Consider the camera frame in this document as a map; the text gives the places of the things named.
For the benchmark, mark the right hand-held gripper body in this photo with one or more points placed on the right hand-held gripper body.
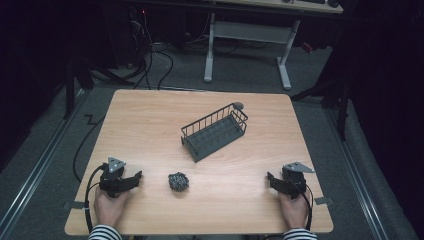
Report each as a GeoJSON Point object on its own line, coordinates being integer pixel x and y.
{"type": "Point", "coordinates": [293, 181]}

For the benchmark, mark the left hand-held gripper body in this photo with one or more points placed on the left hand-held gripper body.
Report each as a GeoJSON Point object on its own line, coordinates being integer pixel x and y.
{"type": "Point", "coordinates": [113, 173]}

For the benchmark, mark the steel wool scrubber ball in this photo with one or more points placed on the steel wool scrubber ball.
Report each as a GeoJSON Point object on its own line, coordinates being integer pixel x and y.
{"type": "Point", "coordinates": [178, 181]}

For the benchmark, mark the person's right hand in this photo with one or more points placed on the person's right hand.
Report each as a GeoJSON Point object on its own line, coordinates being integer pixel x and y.
{"type": "Point", "coordinates": [294, 211]}

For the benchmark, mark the person's left hand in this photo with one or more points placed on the person's left hand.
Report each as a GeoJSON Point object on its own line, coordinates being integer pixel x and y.
{"type": "Point", "coordinates": [108, 208]}

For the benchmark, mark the grey tape piece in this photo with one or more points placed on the grey tape piece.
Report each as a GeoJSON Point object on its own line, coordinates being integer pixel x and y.
{"type": "Point", "coordinates": [75, 205]}
{"type": "Point", "coordinates": [323, 200]}

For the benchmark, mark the black metal stand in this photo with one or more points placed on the black metal stand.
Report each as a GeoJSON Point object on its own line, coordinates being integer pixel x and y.
{"type": "Point", "coordinates": [341, 103]}
{"type": "Point", "coordinates": [69, 90]}

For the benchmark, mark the white-legged wooden desk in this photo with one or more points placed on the white-legged wooden desk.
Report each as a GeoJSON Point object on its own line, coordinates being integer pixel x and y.
{"type": "Point", "coordinates": [250, 31]}

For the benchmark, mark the aluminium floor rail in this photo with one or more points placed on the aluminium floor rail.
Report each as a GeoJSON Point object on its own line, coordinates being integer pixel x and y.
{"type": "Point", "coordinates": [355, 170]}
{"type": "Point", "coordinates": [36, 173]}

